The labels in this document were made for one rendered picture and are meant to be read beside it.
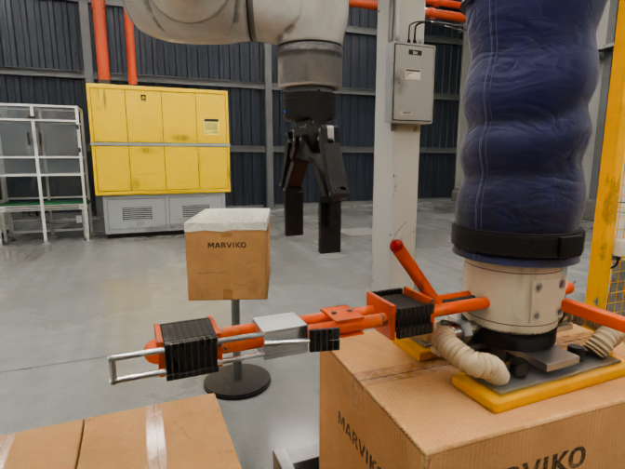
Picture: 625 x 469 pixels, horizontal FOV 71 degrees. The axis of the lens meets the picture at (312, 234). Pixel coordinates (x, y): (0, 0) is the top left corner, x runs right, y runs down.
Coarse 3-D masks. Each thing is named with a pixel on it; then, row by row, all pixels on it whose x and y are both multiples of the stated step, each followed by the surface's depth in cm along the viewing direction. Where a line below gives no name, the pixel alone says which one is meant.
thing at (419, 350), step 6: (396, 342) 91; (402, 342) 89; (408, 342) 88; (414, 342) 88; (420, 342) 87; (426, 342) 87; (402, 348) 89; (408, 348) 87; (414, 348) 86; (420, 348) 86; (426, 348) 86; (408, 354) 87; (414, 354) 85; (420, 354) 84; (426, 354) 84; (432, 354) 85; (420, 360) 84
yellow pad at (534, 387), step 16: (576, 352) 78; (512, 368) 74; (528, 368) 76; (560, 368) 76; (576, 368) 76; (592, 368) 77; (608, 368) 77; (624, 368) 78; (464, 384) 73; (480, 384) 72; (512, 384) 71; (528, 384) 71; (544, 384) 72; (560, 384) 72; (576, 384) 73; (592, 384) 75; (480, 400) 69; (496, 400) 67; (512, 400) 68; (528, 400) 69
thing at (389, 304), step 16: (400, 288) 79; (368, 304) 76; (384, 304) 71; (400, 304) 73; (416, 304) 73; (432, 304) 71; (400, 320) 70; (416, 320) 71; (432, 320) 72; (400, 336) 69
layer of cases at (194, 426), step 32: (96, 416) 136; (128, 416) 136; (160, 416) 136; (192, 416) 136; (0, 448) 121; (32, 448) 121; (64, 448) 121; (96, 448) 121; (128, 448) 121; (160, 448) 121; (192, 448) 121; (224, 448) 121
